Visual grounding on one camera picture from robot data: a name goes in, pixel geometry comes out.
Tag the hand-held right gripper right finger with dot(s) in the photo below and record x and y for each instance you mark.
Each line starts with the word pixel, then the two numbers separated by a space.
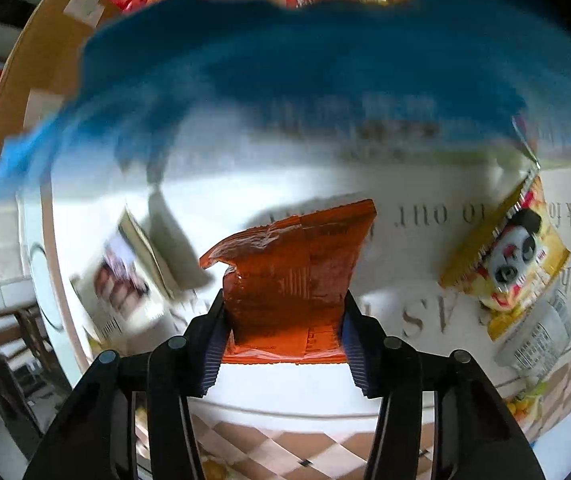
pixel 358 365

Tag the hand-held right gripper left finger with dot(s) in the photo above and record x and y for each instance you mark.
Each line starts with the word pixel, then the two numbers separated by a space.
pixel 211 360

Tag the small plain orange snack packet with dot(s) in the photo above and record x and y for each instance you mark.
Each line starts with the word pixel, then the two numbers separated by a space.
pixel 290 280

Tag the white chocolate wafer box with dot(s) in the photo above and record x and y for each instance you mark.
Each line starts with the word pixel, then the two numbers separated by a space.
pixel 115 285

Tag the white grey snack packet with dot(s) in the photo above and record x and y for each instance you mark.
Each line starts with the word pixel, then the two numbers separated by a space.
pixel 540 340

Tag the yellow panda print snack packet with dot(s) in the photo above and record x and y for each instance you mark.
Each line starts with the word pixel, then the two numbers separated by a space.
pixel 510 260

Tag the cardboard box blue front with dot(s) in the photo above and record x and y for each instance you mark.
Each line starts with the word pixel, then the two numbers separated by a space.
pixel 315 60

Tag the dark wooden chair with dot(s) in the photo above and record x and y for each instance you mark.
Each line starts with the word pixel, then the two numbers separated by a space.
pixel 5 340

